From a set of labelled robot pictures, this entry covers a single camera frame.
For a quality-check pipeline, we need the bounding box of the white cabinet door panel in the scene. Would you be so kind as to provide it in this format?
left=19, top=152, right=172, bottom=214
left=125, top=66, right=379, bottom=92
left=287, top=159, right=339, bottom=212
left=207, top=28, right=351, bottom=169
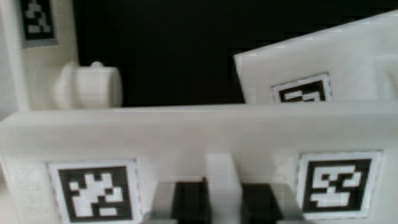
left=234, top=10, right=398, bottom=104

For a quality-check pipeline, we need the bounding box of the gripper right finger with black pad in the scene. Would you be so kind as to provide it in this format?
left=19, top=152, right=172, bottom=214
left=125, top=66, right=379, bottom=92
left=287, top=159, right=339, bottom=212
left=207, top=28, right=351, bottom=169
left=237, top=182, right=307, bottom=224

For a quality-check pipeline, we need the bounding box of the white cabinet body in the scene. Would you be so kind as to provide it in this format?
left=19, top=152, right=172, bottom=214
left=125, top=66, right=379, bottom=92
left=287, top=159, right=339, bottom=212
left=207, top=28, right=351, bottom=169
left=0, top=0, right=122, bottom=111

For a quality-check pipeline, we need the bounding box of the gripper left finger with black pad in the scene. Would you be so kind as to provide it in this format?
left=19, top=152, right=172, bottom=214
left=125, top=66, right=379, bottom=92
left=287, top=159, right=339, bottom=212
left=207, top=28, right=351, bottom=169
left=147, top=178, right=212, bottom=224

